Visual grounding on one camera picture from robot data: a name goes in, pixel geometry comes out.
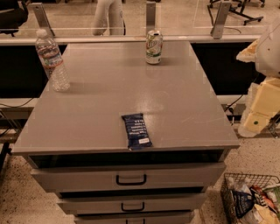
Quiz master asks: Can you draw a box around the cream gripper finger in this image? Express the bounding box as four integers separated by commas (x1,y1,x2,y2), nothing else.
236,39,259,63
238,77,280,137

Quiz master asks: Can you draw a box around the blue rxbar blueberry wrapper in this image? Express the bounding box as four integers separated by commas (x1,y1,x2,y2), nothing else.
122,113,152,150

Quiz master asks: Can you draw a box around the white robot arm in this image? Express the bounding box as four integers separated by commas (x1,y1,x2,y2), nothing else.
236,17,280,137

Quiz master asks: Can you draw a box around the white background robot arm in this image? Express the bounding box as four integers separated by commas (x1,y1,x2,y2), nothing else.
93,0,126,36

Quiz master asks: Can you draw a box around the green white 7up can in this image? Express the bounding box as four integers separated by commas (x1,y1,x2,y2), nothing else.
146,30,163,65

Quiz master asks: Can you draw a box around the black office chair base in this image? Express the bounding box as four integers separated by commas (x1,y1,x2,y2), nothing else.
207,0,263,25

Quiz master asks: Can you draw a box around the red snack bag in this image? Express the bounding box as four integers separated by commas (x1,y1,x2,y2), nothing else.
250,185,277,213

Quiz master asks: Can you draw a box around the blue snack bag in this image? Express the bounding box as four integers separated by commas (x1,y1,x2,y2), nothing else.
232,191,254,219

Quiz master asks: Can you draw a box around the top grey drawer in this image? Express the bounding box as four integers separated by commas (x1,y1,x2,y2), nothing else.
31,162,226,193

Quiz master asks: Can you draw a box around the grey drawer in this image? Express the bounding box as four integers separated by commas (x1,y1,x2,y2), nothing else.
58,192,207,215
31,162,226,193
74,211,194,224

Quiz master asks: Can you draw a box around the yellow snack bag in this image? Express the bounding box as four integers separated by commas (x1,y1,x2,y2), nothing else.
243,204,280,224

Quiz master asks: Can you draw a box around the middle grey drawer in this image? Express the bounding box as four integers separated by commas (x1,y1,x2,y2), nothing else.
58,192,207,215

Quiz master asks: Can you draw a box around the bottom grey drawer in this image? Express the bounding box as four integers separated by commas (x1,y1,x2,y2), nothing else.
74,211,194,224

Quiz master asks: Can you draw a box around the grey drawer cabinet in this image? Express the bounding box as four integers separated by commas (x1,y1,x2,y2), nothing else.
14,41,239,224

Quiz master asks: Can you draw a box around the clear plastic water bottle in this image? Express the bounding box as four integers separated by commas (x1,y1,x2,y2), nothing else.
35,29,70,92

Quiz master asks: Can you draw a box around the black office chair left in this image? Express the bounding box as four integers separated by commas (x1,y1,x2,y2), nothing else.
0,0,29,36

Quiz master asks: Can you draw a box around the black cable right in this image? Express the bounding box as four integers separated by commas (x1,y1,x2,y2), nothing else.
223,73,261,113

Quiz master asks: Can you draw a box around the right metal bracket post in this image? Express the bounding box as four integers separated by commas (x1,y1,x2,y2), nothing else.
211,0,231,39

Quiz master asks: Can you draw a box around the metal bracket post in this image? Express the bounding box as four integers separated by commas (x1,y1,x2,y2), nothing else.
146,0,156,32
211,0,231,39
30,3,55,37

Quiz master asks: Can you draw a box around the wire basket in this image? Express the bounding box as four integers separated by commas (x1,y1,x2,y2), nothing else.
220,173,279,224

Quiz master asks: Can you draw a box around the middle metal bracket post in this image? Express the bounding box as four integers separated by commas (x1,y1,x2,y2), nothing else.
146,0,156,32

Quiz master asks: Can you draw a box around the grey metal rail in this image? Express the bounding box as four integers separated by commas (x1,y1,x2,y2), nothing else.
0,35,260,46

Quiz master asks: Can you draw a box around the left metal bracket post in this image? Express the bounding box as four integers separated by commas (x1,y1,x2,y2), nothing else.
30,3,55,37

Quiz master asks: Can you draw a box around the black cables left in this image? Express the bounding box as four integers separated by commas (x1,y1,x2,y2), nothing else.
0,97,35,138

